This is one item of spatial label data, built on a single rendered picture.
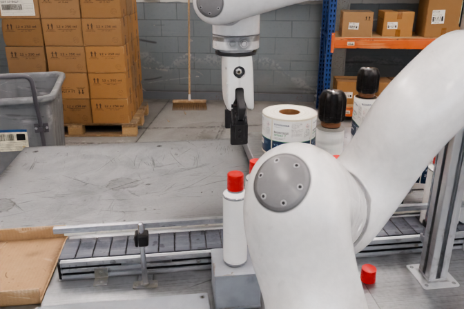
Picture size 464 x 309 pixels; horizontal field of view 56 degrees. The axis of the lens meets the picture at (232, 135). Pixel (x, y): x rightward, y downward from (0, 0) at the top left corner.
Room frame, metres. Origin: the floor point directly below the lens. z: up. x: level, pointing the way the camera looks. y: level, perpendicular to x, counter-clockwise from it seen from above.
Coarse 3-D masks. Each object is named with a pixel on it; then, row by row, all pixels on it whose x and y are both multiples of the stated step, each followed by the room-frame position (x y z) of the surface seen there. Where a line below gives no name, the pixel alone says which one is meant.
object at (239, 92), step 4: (236, 88) 0.75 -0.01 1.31; (240, 88) 0.75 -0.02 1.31; (236, 92) 0.75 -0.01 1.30; (240, 92) 0.75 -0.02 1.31; (236, 96) 0.75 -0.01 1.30; (240, 96) 0.74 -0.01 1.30; (240, 100) 0.73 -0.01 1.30; (240, 104) 0.72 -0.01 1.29; (244, 104) 0.72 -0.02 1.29; (240, 108) 0.72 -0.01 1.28; (244, 108) 0.72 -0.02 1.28; (240, 112) 0.72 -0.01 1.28; (244, 112) 0.72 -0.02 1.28; (240, 116) 0.72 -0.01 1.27
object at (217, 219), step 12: (408, 204) 0.97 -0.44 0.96; (420, 204) 0.97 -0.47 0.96; (216, 216) 0.91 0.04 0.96; (60, 228) 0.86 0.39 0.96; (72, 228) 0.86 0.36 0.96; (84, 228) 0.86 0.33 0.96; (96, 228) 0.87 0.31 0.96; (108, 228) 0.87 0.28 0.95; (120, 228) 0.87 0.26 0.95; (132, 228) 0.88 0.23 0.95
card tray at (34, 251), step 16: (0, 240) 1.00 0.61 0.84; (16, 240) 1.01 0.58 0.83; (32, 240) 1.01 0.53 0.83; (48, 240) 1.01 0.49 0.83; (64, 240) 1.01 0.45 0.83; (0, 256) 0.94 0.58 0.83; (16, 256) 0.94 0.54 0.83; (32, 256) 0.94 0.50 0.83; (48, 256) 0.94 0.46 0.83; (0, 272) 0.87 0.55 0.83; (16, 272) 0.87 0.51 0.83; (32, 272) 0.87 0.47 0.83; (48, 272) 0.87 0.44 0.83; (0, 288) 0.81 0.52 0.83; (16, 288) 0.81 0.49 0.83; (32, 288) 0.77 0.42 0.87; (0, 304) 0.76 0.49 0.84; (16, 304) 0.76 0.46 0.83; (32, 304) 0.77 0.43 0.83
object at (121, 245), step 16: (400, 224) 1.01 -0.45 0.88; (416, 224) 1.01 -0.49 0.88; (80, 240) 0.94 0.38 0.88; (96, 240) 0.94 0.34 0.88; (112, 240) 0.94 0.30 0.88; (128, 240) 0.94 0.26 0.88; (160, 240) 0.94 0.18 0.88; (176, 240) 0.94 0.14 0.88; (192, 240) 0.94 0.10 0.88; (208, 240) 0.94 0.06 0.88; (64, 256) 0.87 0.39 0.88; (80, 256) 0.87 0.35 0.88; (96, 256) 0.87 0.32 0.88; (112, 256) 0.87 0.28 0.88
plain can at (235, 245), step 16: (240, 176) 0.79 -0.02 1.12; (224, 192) 0.80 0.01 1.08; (240, 192) 0.79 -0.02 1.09; (224, 208) 0.79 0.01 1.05; (240, 208) 0.78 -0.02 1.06; (224, 224) 0.79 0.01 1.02; (240, 224) 0.78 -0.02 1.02; (224, 240) 0.79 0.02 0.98; (240, 240) 0.78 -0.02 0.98; (224, 256) 0.79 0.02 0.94; (240, 256) 0.78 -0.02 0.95
